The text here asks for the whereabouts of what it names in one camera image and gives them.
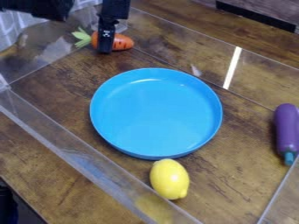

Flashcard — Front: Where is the orange toy carrot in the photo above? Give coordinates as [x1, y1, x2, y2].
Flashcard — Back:
[71, 28, 135, 52]

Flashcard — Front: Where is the purple toy eggplant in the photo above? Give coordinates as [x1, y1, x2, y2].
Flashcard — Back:
[275, 103, 299, 165]

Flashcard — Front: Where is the clear acrylic enclosure wall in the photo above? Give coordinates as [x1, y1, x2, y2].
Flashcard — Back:
[0, 3, 299, 224]

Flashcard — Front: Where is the yellow toy lemon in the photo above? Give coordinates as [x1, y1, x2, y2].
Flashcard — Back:
[150, 158, 191, 200]

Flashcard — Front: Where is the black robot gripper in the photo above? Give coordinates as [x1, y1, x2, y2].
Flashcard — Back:
[98, 0, 131, 53]

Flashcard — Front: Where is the blue round plate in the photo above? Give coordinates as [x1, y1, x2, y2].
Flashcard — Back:
[90, 68, 223, 160]

